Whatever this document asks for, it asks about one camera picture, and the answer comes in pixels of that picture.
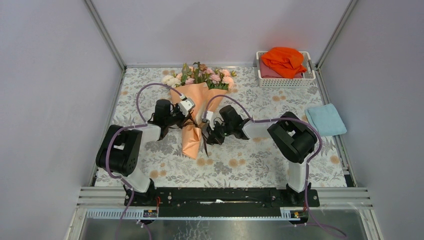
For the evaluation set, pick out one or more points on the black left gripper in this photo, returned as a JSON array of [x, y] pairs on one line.
[[176, 108]]

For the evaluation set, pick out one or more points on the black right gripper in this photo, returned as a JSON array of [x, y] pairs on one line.
[[213, 137]]

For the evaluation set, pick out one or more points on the dark brown ribbon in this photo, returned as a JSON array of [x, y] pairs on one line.
[[191, 136]]

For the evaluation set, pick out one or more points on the brown kraft wrapping paper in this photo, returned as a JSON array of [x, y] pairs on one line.
[[201, 94]]

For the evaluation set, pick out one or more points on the pink fake flower stem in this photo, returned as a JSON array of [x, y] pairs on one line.
[[226, 79]]

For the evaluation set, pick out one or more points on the pink fake flower bunch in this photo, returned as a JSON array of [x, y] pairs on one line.
[[199, 74]]

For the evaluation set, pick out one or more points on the light blue towel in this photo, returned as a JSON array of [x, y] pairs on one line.
[[326, 120]]

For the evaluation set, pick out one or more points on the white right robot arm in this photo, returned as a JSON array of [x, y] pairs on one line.
[[292, 137]]

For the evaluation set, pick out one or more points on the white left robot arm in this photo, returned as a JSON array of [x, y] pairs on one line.
[[120, 148]]

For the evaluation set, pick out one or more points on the floral patterned table mat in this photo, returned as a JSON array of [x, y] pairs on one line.
[[236, 163]]

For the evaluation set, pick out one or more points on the pink folded cloth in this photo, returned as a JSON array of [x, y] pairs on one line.
[[267, 73]]

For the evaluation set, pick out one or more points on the orange folded cloth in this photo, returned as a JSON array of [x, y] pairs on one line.
[[286, 61]]

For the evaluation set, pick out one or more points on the white perforated plastic basket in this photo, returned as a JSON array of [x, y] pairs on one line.
[[307, 77]]

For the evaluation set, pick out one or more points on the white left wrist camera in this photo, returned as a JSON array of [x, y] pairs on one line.
[[186, 105]]

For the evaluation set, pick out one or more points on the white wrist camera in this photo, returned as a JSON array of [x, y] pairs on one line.
[[186, 105], [208, 119]]

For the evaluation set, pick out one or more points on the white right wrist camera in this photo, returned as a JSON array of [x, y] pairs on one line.
[[208, 119]]

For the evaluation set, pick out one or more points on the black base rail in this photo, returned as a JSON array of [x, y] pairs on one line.
[[193, 202]]

